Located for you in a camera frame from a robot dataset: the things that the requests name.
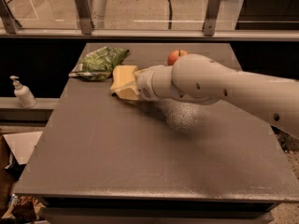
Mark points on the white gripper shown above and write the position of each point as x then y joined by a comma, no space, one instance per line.
145,82

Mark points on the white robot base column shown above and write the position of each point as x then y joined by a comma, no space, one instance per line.
92,2

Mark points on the metal railing bracket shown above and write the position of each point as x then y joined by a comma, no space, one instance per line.
84,16
212,11

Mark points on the yellow wavy sponge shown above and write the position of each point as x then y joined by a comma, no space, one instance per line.
123,75

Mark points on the metal window rail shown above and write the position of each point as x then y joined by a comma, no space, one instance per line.
163,35

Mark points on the left metal railing bracket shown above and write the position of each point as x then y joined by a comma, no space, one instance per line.
84,16

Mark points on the open cardboard box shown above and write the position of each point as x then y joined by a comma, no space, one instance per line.
20,147

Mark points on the far left metal bracket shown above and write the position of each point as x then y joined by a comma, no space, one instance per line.
11,24

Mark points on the red apple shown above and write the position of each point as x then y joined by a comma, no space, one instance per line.
175,54

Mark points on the right metal railing bracket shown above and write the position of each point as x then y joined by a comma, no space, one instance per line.
212,11

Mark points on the white pump dispenser bottle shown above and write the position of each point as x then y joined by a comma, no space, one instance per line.
23,93

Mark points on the green jalapeno chip bag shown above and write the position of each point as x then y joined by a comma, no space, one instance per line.
99,64

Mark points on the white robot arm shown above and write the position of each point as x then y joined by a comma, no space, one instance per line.
197,79

